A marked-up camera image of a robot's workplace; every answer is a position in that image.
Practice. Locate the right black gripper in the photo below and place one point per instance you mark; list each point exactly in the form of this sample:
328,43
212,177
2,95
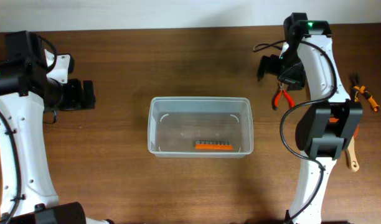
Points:
272,66

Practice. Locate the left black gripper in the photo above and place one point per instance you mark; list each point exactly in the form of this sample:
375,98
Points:
73,94

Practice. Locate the clear plastic storage container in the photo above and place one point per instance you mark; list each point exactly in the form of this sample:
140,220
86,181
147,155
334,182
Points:
175,123

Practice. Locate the orange socket bit holder strip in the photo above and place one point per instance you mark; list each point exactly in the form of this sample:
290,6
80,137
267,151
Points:
213,146

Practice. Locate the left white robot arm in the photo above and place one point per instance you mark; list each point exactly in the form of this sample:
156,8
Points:
35,80

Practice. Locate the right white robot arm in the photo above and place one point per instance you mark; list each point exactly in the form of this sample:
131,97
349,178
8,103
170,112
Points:
319,130

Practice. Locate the orange scraper with wooden handle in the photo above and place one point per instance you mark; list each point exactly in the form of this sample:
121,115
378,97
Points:
352,161

